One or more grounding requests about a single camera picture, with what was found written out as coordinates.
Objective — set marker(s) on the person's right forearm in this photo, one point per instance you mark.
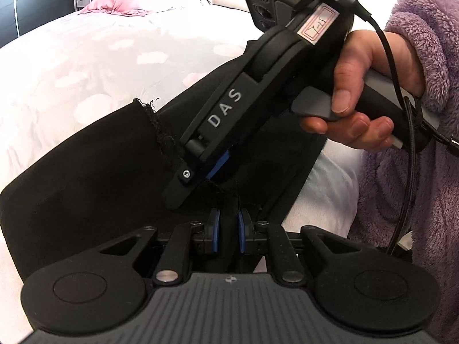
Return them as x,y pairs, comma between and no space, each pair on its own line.
434,36

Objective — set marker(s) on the purple fleece robe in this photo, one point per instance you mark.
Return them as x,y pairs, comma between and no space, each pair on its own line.
380,193

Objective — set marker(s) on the dark wardrobe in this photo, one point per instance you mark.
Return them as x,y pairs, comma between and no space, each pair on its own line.
39,3

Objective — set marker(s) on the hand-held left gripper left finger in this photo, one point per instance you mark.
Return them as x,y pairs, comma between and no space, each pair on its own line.
215,233

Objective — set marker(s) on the polka dot bed cover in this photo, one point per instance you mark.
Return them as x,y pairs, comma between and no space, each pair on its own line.
89,61

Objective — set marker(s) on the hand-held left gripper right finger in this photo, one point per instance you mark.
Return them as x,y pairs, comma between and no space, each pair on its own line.
243,233

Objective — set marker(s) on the person's right hand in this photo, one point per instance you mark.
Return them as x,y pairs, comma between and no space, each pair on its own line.
387,57

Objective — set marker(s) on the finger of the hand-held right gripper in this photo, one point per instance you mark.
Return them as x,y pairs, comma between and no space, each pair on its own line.
219,165

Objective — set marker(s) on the black pants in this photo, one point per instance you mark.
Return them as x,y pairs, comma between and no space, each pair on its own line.
89,172

